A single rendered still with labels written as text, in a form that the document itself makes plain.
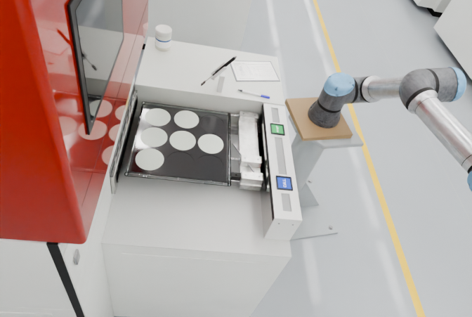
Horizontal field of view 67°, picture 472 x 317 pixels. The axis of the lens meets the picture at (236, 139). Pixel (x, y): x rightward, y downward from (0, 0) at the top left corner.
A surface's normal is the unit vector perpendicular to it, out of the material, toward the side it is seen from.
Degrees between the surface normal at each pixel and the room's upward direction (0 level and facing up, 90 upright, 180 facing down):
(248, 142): 0
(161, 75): 0
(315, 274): 0
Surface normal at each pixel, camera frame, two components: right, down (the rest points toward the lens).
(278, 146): 0.19, -0.66
